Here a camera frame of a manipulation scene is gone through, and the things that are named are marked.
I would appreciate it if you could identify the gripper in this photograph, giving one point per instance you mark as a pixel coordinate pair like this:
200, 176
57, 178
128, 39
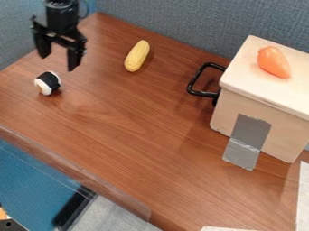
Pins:
61, 21

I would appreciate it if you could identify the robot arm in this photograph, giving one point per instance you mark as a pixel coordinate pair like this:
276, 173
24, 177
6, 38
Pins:
60, 2

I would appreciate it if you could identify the toy sushi roll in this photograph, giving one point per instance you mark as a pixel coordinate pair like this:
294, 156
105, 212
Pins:
48, 82

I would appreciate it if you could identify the yellow toy corn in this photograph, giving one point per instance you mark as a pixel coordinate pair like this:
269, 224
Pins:
137, 55

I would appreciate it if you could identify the drawer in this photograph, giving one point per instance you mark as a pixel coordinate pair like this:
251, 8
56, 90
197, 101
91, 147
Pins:
205, 81

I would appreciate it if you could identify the grey tape strip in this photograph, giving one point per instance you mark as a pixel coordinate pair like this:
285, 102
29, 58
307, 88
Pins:
246, 141

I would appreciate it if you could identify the cabinet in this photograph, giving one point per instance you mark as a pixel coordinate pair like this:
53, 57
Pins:
265, 99

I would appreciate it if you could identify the orange toy pepper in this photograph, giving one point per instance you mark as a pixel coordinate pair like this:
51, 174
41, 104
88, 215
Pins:
274, 61

